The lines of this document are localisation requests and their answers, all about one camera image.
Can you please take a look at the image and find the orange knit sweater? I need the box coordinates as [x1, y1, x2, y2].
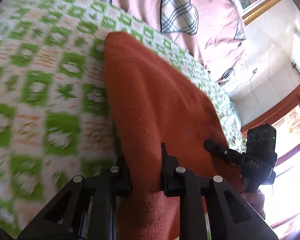
[104, 32, 241, 239]

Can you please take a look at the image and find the right hand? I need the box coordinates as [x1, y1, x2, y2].
[241, 190, 266, 220]

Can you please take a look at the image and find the red-framed window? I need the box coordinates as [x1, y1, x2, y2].
[241, 85, 300, 166]

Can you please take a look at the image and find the green checkered quilt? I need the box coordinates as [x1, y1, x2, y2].
[0, 0, 244, 237]

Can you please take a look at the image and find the pink heart-patterned duvet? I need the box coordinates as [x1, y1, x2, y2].
[102, 0, 245, 81]

